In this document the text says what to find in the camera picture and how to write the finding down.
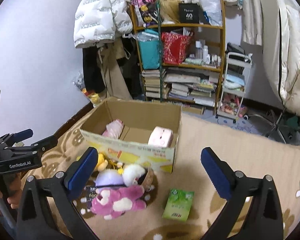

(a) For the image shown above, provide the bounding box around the black hanging garment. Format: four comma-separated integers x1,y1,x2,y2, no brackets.
82,47,106,94

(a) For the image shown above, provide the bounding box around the black box with 40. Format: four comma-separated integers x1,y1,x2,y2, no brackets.
179,3,199,23

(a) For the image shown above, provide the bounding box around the black Face tissue pack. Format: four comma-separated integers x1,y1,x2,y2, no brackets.
72,183,97,218

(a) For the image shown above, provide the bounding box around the yellow dog plush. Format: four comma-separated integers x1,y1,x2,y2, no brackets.
76,153,123,176

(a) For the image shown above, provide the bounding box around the stack of books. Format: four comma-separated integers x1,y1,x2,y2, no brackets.
141,69,164,100

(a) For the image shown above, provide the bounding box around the blonde wig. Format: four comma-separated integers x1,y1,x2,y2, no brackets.
160,0,181,23

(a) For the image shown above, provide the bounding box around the teal bag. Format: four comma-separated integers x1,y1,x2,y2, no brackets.
136,29,159,70

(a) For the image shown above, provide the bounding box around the cardboard box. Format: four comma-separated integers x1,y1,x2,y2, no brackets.
80,97,181,173

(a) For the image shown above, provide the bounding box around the plastic bag with toys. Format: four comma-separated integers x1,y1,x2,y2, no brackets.
72,72,101,107

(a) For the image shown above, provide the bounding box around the red gift bag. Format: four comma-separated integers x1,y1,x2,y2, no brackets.
161,32,192,64

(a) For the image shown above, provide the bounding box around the pink bear plush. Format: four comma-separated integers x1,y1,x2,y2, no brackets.
90,185,147,220

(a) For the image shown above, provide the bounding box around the white plastic bag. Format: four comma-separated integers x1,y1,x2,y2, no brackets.
199,0,223,27

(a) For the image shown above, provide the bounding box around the pink swirl soft pillow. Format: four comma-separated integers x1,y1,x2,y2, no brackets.
148,126,173,148

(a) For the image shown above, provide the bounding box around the green tissue pack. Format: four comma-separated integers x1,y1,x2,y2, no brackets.
162,189,194,222

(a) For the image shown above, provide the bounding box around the white rolling cart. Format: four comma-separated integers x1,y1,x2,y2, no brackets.
216,52,253,124

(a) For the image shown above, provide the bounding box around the beige patterned rug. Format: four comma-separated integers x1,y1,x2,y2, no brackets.
20,112,300,240

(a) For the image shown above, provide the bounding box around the wooden bookshelf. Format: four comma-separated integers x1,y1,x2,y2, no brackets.
129,0,227,113

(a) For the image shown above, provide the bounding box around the purple black patterned bag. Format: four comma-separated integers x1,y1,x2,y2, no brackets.
132,0,158,28

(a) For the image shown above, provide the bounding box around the beige coat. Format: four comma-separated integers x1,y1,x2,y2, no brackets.
98,38,132,100

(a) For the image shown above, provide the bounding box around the cream office chair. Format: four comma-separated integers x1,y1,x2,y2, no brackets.
261,0,300,116

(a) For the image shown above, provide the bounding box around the white puffer jacket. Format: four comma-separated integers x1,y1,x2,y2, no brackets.
74,0,133,48

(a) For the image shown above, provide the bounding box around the pink plastic-wrapped soft toy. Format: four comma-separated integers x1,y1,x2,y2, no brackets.
102,119,124,139

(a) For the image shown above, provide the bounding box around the purple white plush doll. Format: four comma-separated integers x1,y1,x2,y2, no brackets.
94,164,154,193

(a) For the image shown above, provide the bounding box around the person's left hand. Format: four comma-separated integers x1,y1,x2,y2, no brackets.
0,173,22,209

